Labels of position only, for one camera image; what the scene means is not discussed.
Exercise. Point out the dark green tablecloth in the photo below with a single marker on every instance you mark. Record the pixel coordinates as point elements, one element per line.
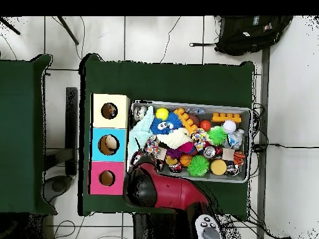
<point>20,124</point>
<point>169,82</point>

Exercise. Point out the black backpack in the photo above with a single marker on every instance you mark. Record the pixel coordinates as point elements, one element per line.
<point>249,34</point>

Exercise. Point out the long orange toy block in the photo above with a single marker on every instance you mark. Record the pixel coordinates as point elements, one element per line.
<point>187,120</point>

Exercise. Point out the orange ball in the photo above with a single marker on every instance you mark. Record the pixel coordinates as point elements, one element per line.
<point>205,125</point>

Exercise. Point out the yellow ball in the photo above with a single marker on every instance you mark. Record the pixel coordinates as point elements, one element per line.
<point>162,113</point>

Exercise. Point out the wooden box with three holes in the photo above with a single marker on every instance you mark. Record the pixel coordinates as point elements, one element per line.
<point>119,119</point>

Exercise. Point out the blue spiky toy with eyes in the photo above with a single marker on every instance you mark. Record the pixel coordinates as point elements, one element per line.
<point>155,127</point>

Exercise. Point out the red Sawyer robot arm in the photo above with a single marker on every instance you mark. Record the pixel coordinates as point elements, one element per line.
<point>174,191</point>

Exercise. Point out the black upright panel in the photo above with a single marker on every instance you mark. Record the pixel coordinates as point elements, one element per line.
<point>71,112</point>

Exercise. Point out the black tripod leg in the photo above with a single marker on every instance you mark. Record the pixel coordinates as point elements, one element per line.
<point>11,27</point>
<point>68,31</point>

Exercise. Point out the polka dot cloth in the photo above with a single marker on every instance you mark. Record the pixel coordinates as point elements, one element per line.
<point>152,147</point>
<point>112,110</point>

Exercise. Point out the green spiky ball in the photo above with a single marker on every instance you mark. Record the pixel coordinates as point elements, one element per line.
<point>198,166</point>

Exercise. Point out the white baseball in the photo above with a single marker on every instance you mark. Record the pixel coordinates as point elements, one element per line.
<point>229,126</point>

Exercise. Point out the mint green knitted cloth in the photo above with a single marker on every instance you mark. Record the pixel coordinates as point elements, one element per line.
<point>139,134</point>

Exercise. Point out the shallow clear mesh bin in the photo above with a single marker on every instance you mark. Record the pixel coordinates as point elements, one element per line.
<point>208,117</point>

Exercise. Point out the grey stand base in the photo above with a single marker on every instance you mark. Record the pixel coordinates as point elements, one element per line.
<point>58,186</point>

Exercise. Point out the cream knitted cloth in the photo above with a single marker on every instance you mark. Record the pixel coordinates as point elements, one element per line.
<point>174,139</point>

